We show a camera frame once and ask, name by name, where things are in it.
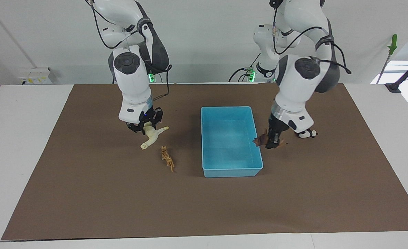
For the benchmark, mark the cream llama toy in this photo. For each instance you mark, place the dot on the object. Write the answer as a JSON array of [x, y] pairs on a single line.
[[152, 136]]

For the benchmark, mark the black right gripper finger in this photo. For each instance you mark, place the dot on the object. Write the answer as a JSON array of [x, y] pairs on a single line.
[[157, 117], [136, 128]]

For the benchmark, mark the black clamp stand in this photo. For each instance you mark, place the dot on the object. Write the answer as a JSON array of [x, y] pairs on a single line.
[[406, 74]]

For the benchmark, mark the black white panda toy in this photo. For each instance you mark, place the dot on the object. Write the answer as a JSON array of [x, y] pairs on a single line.
[[309, 134]]

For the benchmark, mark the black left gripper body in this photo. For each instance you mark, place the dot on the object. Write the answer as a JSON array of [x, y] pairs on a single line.
[[278, 127]]

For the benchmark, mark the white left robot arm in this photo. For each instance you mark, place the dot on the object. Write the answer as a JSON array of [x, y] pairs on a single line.
[[300, 76]]

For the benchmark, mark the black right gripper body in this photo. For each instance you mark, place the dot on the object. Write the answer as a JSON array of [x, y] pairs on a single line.
[[151, 116]]

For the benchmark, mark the orange striped tiger toy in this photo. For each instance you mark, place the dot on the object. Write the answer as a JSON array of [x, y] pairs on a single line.
[[167, 158]]

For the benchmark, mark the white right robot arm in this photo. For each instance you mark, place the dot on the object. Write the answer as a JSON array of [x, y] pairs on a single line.
[[134, 69]]

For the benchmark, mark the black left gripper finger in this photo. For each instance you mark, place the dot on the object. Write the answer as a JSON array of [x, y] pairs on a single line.
[[269, 140], [276, 140]]

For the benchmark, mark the brown table mat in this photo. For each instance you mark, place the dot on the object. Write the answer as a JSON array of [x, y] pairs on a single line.
[[204, 200]]

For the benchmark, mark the blue plastic storage box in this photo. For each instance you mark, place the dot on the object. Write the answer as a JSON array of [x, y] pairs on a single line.
[[229, 141]]

